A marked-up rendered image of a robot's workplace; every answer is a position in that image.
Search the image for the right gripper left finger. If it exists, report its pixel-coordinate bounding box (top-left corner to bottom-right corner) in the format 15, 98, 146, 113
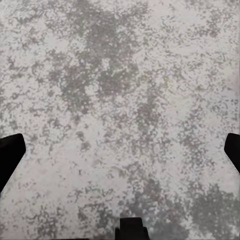
0, 133, 26, 193

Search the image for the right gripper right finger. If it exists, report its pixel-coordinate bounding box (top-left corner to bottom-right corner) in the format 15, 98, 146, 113
224, 133, 240, 173

